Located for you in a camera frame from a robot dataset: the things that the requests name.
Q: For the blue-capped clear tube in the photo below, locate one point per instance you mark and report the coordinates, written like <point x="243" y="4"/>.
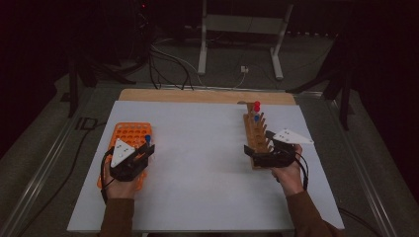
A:
<point x="256" y="117"/>
<point x="148" y="138"/>

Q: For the black tripod stand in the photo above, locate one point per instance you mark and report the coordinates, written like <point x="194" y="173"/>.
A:
<point x="339" y="82"/>
<point x="82" y="72"/>

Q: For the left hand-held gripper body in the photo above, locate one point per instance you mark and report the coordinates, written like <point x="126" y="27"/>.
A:
<point x="122" y="154"/>

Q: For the wooden peg tube rack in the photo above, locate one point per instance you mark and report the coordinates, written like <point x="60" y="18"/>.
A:
<point x="255" y="135"/>

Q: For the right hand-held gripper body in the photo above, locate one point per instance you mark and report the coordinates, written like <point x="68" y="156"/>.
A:
<point x="290" y="137"/>

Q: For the dark equipment tower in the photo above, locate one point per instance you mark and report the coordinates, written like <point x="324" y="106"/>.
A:
<point x="142" y="29"/>

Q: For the person's left hand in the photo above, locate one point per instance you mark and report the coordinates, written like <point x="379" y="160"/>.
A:
<point x="120" y="189"/>

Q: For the white board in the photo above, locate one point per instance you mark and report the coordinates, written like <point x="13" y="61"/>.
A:
<point x="197" y="164"/>

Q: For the white power plug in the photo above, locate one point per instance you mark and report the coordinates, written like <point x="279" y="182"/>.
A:
<point x="244" y="69"/>

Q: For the person's right hand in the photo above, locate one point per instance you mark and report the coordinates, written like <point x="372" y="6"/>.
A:
<point x="290" y="179"/>

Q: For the orange plastic tube rack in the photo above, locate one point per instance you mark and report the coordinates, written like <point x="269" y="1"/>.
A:
<point x="130" y="133"/>

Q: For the grey metal stand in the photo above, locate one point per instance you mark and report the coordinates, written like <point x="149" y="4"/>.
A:
<point x="242" y="23"/>

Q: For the red-capped clear tube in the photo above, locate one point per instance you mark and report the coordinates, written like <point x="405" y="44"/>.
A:
<point x="257" y="103"/>
<point x="256" y="109"/>

